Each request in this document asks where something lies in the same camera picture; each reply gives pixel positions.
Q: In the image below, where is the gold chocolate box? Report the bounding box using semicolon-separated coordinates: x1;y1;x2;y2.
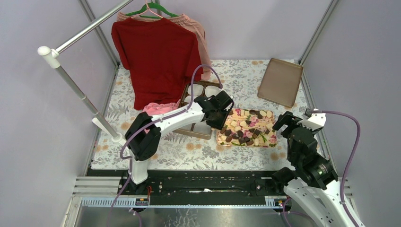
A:
174;80;221;140

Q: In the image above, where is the silver clothes rack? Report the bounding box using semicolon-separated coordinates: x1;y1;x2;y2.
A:
37;0;135;145

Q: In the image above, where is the floral chocolate tray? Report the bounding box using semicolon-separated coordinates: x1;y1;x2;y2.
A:
216;108;278;148

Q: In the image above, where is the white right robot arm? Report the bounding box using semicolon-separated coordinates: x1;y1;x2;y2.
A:
271;109;364;227

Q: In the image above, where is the beige pink garment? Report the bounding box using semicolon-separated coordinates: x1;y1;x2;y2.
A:
111;13;211;82

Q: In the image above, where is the red t-shirt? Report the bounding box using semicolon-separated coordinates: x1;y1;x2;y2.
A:
111;18;203;110

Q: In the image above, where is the gold box lid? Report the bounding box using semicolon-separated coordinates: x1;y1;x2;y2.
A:
257;58;303;107

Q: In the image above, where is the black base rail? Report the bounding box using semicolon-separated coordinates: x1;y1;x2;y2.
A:
113;167;336;206

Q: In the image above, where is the green hanger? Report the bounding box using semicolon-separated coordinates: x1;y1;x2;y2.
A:
126;2;179;18

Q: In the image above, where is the pink cloth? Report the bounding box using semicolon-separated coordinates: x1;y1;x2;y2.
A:
142;100;180;116

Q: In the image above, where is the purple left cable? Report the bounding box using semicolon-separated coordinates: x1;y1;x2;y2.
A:
106;64;224;227

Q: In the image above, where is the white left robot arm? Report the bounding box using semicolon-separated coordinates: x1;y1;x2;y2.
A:
120;91;234;194

